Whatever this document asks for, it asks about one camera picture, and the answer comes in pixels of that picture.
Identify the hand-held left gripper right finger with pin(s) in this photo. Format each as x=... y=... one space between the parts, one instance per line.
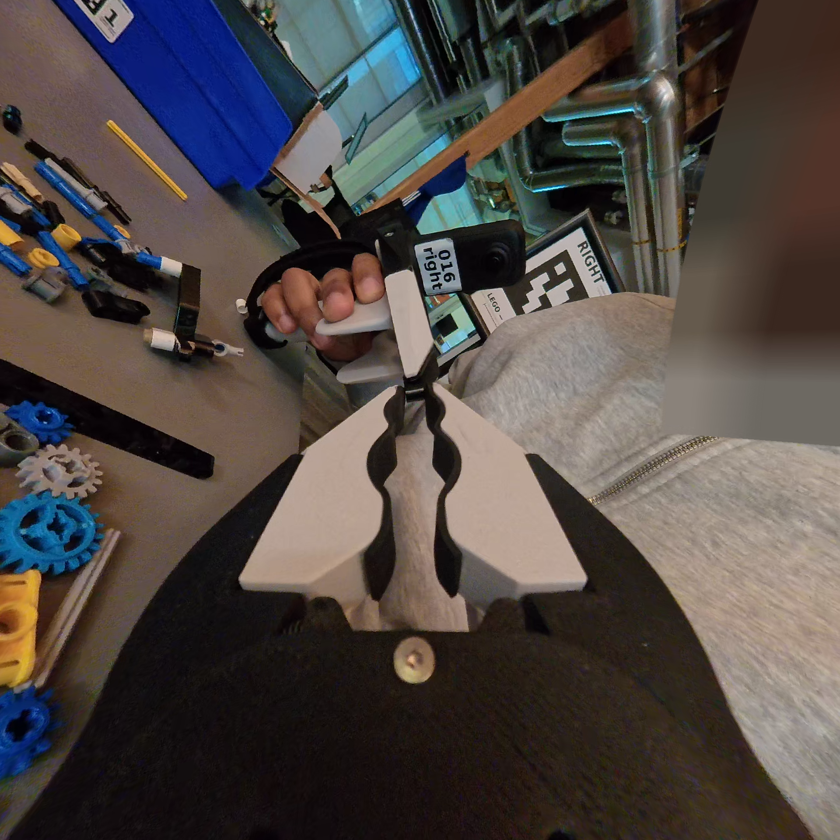
x=518 y=525

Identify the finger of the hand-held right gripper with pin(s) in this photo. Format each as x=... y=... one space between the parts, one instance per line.
x=408 y=315

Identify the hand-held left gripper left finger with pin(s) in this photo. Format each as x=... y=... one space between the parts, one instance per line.
x=308 y=525

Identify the small black lego piece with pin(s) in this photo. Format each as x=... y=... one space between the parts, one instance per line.
x=413 y=395

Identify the small white lego clip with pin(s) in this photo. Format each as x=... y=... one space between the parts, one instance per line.
x=229 y=350

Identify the long black lego beam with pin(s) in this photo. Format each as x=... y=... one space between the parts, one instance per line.
x=111 y=426

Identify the black lego assembly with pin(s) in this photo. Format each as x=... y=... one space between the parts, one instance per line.
x=188 y=295

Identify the light grey lego axle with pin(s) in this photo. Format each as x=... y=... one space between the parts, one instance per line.
x=85 y=590
x=62 y=623

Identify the light grey lego gear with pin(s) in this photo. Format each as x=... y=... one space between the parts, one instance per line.
x=59 y=470

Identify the large blue lego gear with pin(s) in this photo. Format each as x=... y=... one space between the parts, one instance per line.
x=49 y=533

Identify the small blue lego gear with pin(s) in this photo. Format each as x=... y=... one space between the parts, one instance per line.
x=39 y=422

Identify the black lego connector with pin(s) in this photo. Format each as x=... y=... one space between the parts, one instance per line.
x=115 y=306

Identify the thin yellow lego axle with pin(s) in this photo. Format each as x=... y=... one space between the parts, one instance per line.
x=148 y=161

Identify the grey lego connector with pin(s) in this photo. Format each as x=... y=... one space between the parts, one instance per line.
x=16 y=445

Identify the yellow lego connector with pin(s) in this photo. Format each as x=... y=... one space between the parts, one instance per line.
x=16 y=627

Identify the medium blue lego gear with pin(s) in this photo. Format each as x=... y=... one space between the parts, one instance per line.
x=23 y=730

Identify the yellow lego bushing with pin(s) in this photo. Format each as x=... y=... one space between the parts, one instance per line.
x=65 y=235
x=6 y=235
x=40 y=258

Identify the scattered blue lego pins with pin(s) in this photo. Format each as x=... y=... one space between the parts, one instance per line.
x=62 y=184

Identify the small black lego pin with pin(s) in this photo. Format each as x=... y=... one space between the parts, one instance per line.
x=12 y=119

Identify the person's right hand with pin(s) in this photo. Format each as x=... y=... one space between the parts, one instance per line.
x=298 y=298

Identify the blue jacket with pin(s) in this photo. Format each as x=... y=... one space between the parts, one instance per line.
x=433 y=190

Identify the grey zip sweatshirt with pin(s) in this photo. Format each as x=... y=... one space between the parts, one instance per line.
x=656 y=525

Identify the wooden beam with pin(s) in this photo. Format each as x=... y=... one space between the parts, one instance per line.
x=525 y=108

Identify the cardboard sheet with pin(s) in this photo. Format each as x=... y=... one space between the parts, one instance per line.
x=312 y=151

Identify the silver ventilation pipes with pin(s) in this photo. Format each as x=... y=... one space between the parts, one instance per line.
x=656 y=131

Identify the blue bin with white tag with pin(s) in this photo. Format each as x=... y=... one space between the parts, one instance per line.
x=184 y=85

